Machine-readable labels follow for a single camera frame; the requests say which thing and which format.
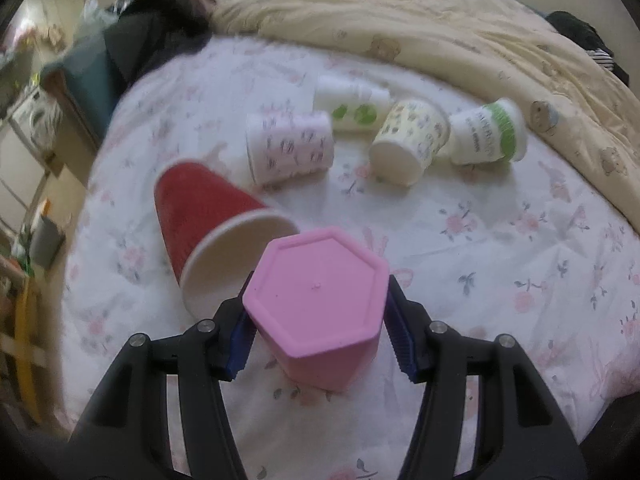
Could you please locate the white cup with green circles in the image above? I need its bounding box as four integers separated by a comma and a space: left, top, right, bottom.
313, 75, 390, 132

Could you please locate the yellow hoop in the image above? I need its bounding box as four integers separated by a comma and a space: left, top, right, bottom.
14, 275, 43, 423

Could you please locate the cream cup with floral print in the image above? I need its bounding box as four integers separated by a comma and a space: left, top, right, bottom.
369, 99, 450, 187

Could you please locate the red paper cup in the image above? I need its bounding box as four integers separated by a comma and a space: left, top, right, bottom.
153, 158, 301, 318

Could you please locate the cream bear-print duvet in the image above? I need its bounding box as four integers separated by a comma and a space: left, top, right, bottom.
212, 0, 640, 233

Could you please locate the dark striped garment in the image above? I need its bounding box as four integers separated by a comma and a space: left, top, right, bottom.
545, 11, 631, 86

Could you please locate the floral bed sheet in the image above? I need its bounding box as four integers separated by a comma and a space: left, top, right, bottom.
59, 35, 640, 480

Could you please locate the white cup with green band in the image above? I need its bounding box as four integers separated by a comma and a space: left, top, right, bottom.
448, 98, 528, 166

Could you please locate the teal cloth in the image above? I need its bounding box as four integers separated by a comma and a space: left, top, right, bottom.
42, 35, 131, 133

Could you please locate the pink hexagonal cup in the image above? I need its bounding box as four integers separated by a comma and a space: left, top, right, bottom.
242, 226, 390, 392

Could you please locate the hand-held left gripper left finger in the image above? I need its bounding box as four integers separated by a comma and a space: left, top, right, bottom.
69, 271, 259, 480

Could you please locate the dark clothing pile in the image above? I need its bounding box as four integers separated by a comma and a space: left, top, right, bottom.
102, 0, 218, 88

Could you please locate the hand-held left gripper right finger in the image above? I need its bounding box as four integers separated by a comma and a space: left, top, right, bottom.
384, 276, 587, 480

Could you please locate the grey bin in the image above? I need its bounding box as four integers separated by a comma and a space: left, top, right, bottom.
29, 215, 63, 268

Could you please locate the white cup with pink print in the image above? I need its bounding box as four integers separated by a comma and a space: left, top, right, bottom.
245, 111, 335, 187

